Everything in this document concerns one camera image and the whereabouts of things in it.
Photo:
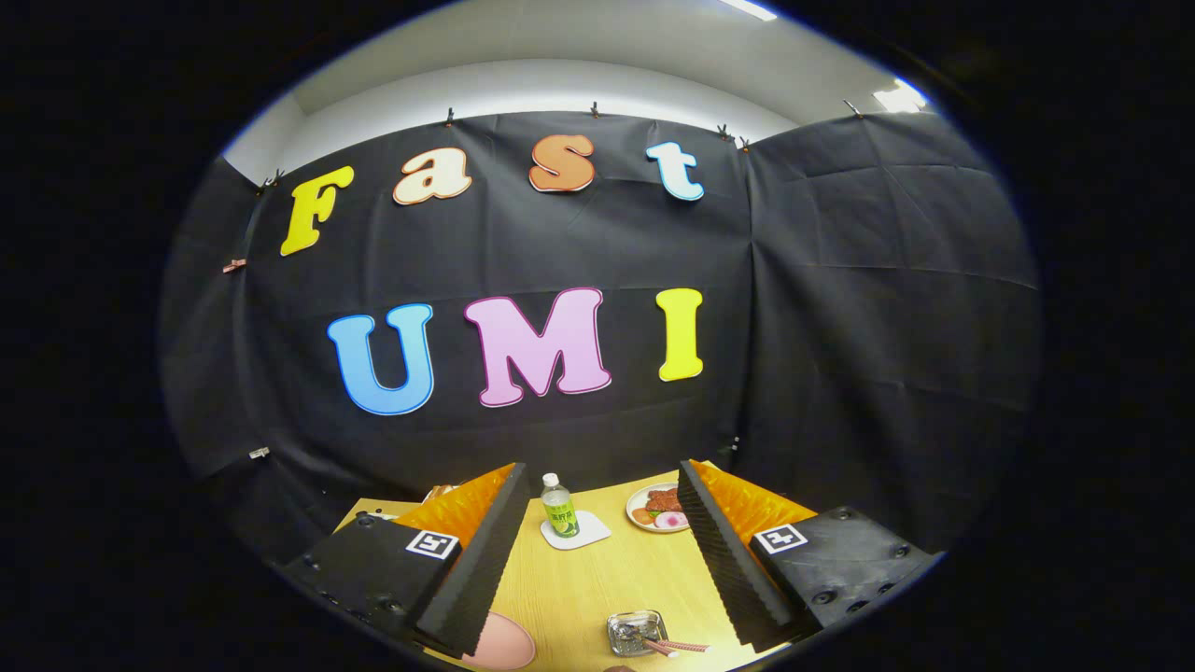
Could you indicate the white square coaster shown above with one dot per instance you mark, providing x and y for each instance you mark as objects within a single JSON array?
[{"x": 593, "y": 532}]

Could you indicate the perforated metal drain basket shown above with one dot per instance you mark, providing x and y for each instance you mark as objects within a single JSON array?
[{"x": 627, "y": 627}]

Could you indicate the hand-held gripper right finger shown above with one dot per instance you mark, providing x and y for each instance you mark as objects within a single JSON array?
[{"x": 728, "y": 560}]

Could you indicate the brown bread slice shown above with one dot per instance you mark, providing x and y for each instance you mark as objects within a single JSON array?
[{"x": 441, "y": 491}]

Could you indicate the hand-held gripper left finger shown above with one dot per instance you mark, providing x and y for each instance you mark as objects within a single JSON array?
[{"x": 485, "y": 560}]

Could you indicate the pink round plate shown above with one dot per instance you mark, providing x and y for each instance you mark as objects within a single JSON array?
[{"x": 509, "y": 644}]

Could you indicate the plate of meat and vegetables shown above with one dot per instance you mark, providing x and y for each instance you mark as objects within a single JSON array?
[{"x": 658, "y": 504}]

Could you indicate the green label drink bottle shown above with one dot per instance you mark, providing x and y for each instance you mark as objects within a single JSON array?
[{"x": 560, "y": 513}]

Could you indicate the ceiling light panel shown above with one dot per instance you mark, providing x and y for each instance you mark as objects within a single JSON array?
[
  {"x": 747, "y": 9},
  {"x": 901, "y": 96}
]

